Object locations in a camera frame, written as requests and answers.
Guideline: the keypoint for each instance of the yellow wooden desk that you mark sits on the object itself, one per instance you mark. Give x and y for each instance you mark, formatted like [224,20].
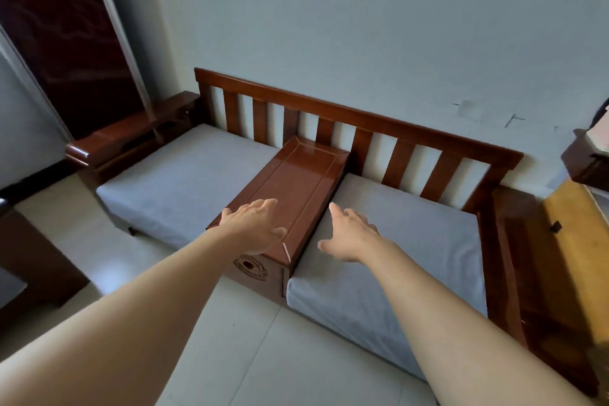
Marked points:
[580,239]

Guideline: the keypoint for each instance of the person's left hand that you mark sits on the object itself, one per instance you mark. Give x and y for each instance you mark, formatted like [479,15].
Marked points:
[252,227]

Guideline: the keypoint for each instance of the person's right forearm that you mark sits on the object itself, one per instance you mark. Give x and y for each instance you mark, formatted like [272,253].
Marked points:
[466,339]

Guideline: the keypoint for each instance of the dark wooden coffee table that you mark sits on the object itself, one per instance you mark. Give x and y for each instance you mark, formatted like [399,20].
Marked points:
[28,258]

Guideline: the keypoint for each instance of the dark wooden drawer stand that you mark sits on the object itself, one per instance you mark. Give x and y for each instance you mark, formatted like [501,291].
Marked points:
[583,168]

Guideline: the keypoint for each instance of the dark red standing air conditioner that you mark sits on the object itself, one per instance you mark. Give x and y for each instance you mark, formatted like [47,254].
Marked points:
[57,39]

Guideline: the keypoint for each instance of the person's left forearm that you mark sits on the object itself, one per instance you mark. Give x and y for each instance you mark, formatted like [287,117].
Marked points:
[119,325]

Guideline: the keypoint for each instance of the black oval mirror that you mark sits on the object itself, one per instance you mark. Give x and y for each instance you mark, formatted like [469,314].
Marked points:
[602,113]

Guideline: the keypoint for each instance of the dark wooden sofa with console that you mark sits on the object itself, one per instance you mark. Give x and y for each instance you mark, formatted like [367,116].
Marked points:
[295,182]

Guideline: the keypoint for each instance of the grey cushion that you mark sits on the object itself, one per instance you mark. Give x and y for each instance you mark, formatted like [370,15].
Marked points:
[181,182]
[418,239]

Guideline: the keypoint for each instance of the person's right hand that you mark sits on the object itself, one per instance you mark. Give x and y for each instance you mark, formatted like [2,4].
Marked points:
[354,239]

